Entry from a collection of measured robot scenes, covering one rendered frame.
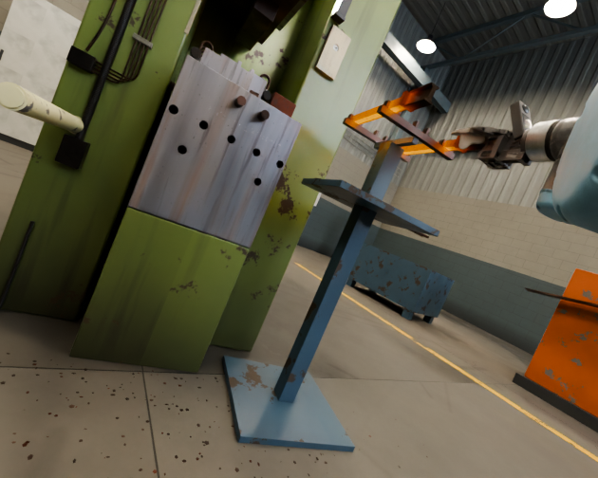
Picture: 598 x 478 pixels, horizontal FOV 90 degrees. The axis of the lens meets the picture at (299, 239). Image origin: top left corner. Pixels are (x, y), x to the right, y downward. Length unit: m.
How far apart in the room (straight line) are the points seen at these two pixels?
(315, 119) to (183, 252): 0.73
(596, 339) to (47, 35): 7.54
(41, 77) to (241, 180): 5.52
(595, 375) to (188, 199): 3.54
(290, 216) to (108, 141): 0.68
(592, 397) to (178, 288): 3.47
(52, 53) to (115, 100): 5.22
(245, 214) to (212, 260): 0.18
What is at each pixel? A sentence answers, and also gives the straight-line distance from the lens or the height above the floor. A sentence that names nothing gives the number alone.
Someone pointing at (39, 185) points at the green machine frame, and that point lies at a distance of 1.21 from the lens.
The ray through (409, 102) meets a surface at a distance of 0.92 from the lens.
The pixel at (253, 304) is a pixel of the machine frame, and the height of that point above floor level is 0.21.
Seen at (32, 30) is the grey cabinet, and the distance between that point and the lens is 6.45.
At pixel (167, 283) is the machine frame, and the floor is 0.28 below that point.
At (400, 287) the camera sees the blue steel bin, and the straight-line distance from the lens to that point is 4.38.
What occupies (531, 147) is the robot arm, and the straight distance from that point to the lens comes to 0.89.
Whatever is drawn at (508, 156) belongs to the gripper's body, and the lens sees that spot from 0.93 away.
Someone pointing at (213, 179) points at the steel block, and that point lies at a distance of 0.97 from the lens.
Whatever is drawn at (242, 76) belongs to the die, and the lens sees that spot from 1.08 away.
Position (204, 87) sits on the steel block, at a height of 0.86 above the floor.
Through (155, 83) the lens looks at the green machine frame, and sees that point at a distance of 1.18.
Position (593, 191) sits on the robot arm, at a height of 0.72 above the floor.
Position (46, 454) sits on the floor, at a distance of 0.88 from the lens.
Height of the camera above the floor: 0.62
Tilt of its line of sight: 3 degrees down
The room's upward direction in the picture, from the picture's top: 23 degrees clockwise
